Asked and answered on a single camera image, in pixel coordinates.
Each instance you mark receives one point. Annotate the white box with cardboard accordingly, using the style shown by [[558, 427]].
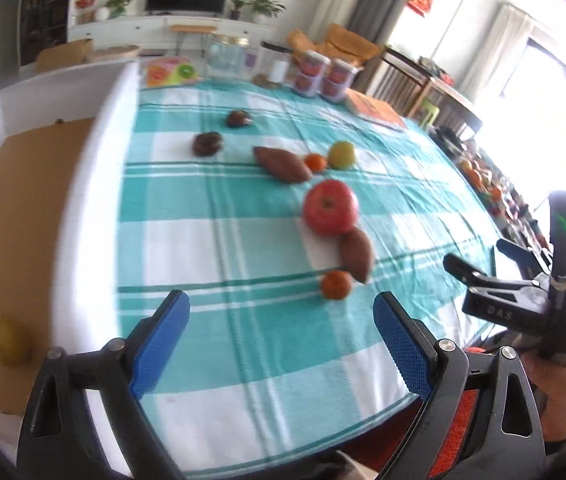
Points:
[[63, 141]]

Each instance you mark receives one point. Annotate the right hand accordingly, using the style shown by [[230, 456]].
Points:
[[550, 379]]

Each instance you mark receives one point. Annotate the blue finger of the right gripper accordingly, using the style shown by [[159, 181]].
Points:
[[527, 261], [470, 276]]

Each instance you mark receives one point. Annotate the red apple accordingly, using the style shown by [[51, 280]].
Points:
[[331, 208]]

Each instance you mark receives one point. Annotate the dark dried fruit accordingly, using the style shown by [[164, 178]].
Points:
[[238, 119], [207, 144]]

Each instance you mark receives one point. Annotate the red white can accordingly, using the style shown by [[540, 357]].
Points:
[[311, 68], [337, 80]]

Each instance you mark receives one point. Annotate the yellow fruit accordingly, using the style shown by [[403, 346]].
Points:
[[15, 344]]

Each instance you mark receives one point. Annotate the wooden chair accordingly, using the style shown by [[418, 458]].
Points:
[[408, 87]]

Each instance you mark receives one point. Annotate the clear glass jar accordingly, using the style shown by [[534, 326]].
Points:
[[225, 56]]

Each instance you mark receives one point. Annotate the potted green plant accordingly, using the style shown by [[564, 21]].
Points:
[[262, 11]]

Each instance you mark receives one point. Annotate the small orange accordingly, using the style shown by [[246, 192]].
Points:
[[336, 285], [315, 162]]

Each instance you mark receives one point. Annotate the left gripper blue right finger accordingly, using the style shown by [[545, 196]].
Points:
[[478, 418]]

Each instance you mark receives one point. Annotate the long sweet potato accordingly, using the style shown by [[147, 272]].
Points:
[[282, 164]]

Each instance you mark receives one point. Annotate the clear container black lid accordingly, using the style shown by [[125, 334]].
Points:
[[274, 60]]

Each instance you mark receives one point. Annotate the dark bookshelf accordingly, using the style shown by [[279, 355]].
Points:
[[42, 24]]

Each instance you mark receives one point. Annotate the red white can left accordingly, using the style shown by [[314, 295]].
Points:
[[311, 68]]

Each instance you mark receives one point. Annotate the red flower plant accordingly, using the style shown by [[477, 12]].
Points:
[[85, 11]]

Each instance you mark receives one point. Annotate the dark dried fruit front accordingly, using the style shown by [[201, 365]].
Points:
[[207, 144]]

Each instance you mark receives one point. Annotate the short sweet potato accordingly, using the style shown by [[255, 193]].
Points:
[[356, 254]]

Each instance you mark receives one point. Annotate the orange cushion chair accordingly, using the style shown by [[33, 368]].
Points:
[[339, 43]]

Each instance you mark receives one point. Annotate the red white can right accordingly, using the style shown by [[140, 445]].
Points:
[[337, 80]]

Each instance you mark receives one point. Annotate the white tv cabinet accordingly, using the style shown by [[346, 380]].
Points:
[[160, 32]]

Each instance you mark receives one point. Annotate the fruit print tissue pack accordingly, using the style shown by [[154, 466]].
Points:
[[167, 72]]

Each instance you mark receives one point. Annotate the orange book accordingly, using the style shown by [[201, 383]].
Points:
[[374, 110]]

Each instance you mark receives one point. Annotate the dark dried fruit back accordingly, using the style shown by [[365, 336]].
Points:
[[238, 119]]

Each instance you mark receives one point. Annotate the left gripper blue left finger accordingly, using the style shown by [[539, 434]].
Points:
[[58, 437]]

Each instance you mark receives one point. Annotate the fruit pile on side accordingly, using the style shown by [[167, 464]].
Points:
[[497, 194]]

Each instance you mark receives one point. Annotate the yellow green pear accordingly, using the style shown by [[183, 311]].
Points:
[[342, 155]]

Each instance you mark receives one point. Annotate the teal checked tablecloth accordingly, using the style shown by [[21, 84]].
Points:
[[267, 370]]

